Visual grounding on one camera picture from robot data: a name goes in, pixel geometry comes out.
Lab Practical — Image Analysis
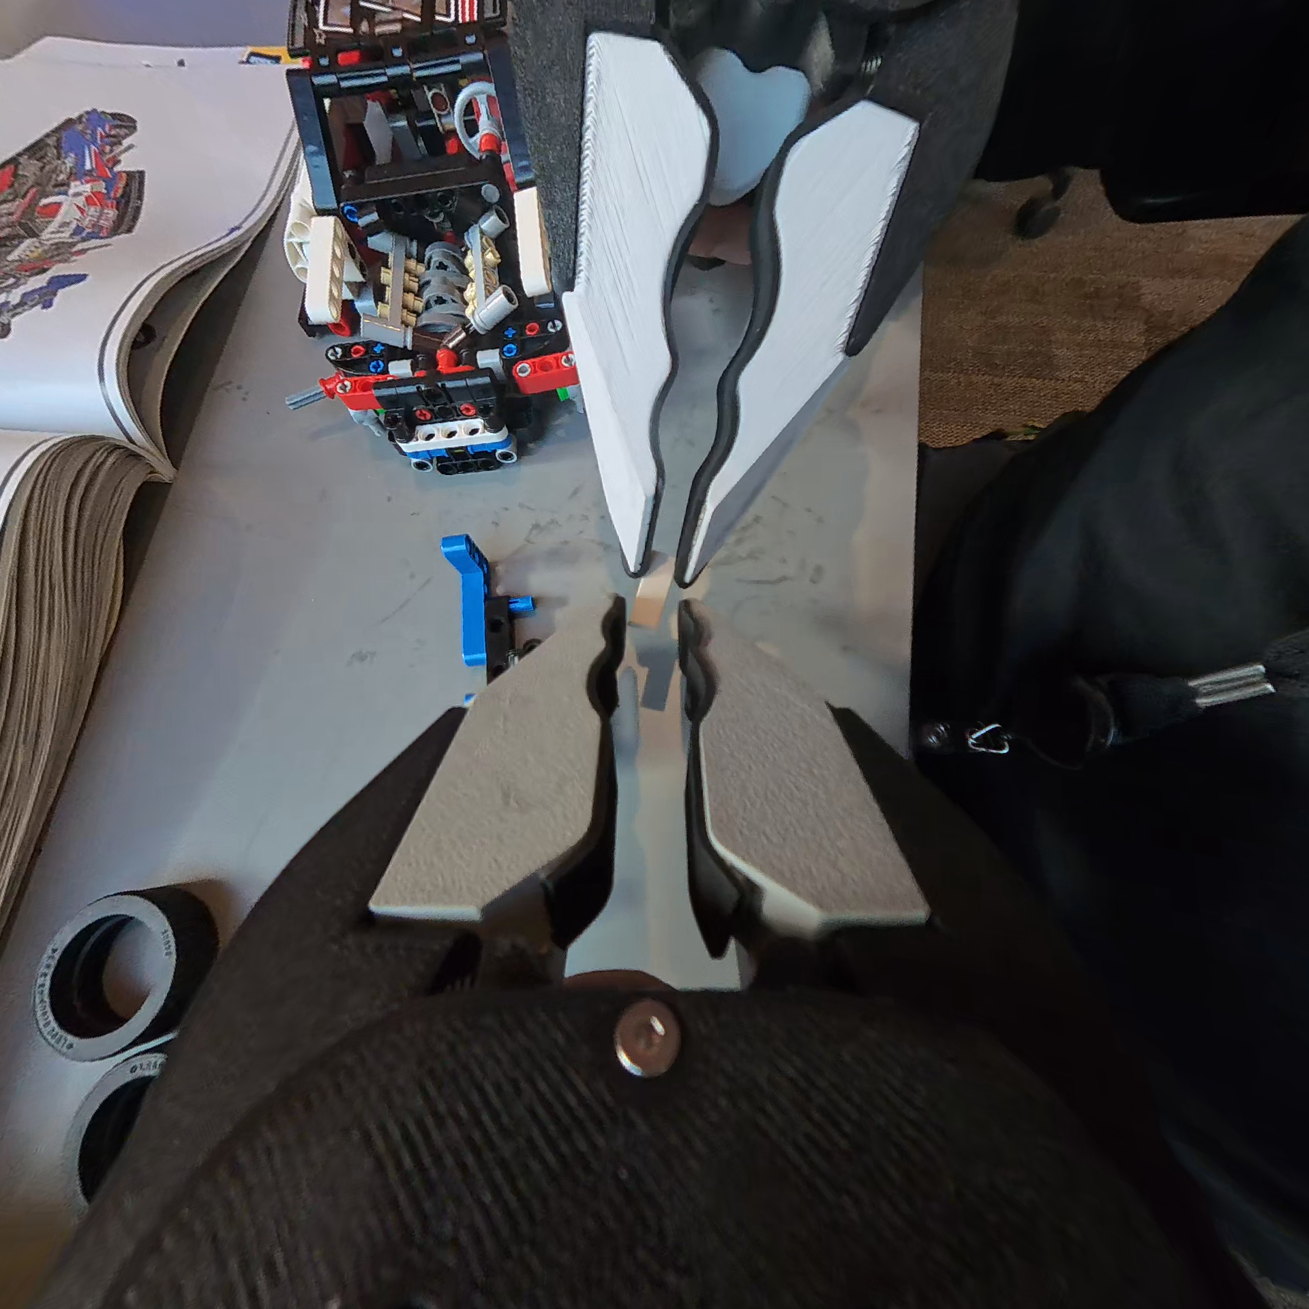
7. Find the thick instruction booklet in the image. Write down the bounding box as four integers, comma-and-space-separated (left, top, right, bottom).
0, 35, 308, 932

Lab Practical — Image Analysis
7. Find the black office chair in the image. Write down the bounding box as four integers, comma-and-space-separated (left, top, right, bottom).
1012, 166, 1077, 241

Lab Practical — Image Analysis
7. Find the person's right forearm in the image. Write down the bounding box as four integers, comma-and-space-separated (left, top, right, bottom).
966, 0, 1309, 225

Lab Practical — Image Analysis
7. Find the person's right hand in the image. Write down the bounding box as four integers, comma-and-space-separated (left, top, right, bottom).
687, 204, 761, 270

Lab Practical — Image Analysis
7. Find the black lanyard with badge reel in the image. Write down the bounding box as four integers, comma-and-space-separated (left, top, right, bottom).
921, 628, 1309, 770

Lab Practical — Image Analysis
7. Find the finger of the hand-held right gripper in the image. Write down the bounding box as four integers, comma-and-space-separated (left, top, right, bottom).
675, 97, 922, 589
562, 30, 717, 579

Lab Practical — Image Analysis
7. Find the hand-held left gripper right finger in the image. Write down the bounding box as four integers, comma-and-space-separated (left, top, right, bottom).
679, 597, 934, 957

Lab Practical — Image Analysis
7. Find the partly built toy car model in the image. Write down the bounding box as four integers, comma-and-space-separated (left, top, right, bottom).
284, 0, 582, 478

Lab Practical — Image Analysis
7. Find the small black red blue assembly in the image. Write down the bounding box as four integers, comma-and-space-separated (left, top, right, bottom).
439, 533, 546, 709

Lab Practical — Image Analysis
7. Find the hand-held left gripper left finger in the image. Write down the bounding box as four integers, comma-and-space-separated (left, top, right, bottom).
366, 596, 627, 947

